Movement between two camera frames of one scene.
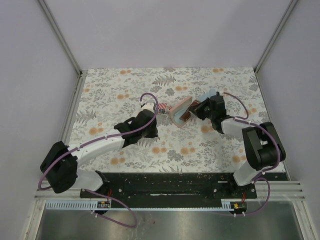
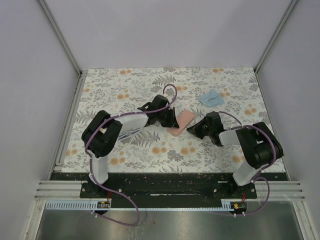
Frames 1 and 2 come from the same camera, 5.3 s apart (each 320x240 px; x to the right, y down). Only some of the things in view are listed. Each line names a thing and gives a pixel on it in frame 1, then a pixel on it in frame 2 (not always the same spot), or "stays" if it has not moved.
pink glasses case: x=178 y=109 to x=183 y=119
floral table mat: x=110 y=97 stays
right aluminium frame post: x=290 y=8 stays
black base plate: x=177 y=190 stays
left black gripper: x=153 y=134 to x=172 y=122
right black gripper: x=197 y=111 to x=195 y=129
